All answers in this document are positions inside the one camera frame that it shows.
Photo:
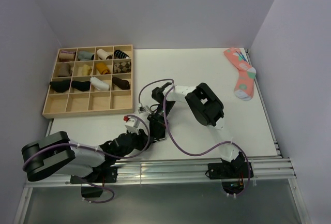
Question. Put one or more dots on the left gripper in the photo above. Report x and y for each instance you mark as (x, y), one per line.
(143, 139)

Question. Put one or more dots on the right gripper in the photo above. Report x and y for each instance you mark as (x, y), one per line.
(159, 124)

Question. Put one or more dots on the black sock with white stripes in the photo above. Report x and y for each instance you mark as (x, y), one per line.
(159, 134)

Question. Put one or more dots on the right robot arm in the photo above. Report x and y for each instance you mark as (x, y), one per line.
(207, 109)

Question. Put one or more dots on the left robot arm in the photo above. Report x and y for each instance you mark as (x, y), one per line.
(58, 154)

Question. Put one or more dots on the dark brown rolled sock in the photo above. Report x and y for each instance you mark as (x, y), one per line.
(121, 83)

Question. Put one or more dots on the brown checkered rolled sock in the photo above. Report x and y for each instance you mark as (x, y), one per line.
(122, 67)

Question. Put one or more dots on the white rolled sock third row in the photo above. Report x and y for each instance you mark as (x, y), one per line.
(99, 85)

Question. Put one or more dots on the wooden compartment tray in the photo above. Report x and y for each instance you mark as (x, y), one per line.
(92, 102)

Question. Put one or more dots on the black white striped rolled sock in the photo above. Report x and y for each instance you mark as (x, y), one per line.
(120, 54)

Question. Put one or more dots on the mustard yellow rolled sock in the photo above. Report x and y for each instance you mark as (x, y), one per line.
(102, 68)

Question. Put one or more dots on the white rolled sock top row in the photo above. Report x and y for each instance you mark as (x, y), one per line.
(104, 55)

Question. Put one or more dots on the pink patterned sock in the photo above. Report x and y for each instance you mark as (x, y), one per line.
(244, 88)

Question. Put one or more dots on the black rolled sock left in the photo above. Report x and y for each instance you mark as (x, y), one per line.
(60, 86)

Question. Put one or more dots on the brown grey rolled sock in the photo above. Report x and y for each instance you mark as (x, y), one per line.
(64, 70)

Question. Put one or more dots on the beige rolled sock purple trim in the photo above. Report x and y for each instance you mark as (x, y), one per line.
(67, 55)

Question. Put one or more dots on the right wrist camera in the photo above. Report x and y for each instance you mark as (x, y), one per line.
(143, 109)

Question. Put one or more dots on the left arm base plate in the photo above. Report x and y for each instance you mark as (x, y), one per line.
(109, 175)

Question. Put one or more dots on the black box under rail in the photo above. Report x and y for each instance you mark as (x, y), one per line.
(91, 192)

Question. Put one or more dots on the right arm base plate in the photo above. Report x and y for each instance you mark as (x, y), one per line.
(226, 170)

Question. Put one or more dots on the aluminium rail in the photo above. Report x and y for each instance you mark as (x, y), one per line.
(166, 192)

